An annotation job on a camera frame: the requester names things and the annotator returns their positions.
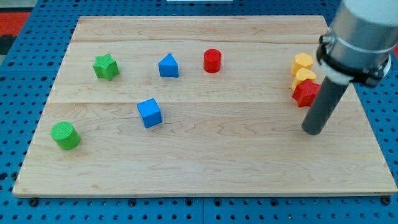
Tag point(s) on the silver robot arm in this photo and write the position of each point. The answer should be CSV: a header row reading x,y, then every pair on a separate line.
x,y
358,43

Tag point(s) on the blue cube block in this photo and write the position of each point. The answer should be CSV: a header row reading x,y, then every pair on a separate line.
x,y
150,113

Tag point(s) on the green star block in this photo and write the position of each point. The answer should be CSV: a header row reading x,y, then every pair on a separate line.
x,y
105,67

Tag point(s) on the red star block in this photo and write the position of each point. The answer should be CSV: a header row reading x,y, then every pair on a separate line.
x,y
305,93

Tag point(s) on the blue triangle block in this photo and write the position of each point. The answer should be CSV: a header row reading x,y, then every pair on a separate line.
x,y
168,67

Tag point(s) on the red cylinder block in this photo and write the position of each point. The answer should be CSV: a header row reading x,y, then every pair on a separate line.
x,y
212,60

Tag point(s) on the wooden board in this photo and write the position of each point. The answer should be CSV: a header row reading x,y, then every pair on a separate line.
x,y
234,133

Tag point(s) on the yellow heart block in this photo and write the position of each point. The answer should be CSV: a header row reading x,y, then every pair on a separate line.
x,y
301,75

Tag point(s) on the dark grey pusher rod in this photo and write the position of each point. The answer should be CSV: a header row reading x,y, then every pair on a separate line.
x,y
324,104

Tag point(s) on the green cylinder block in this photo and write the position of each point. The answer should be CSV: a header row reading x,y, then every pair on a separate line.
x,y
65,135

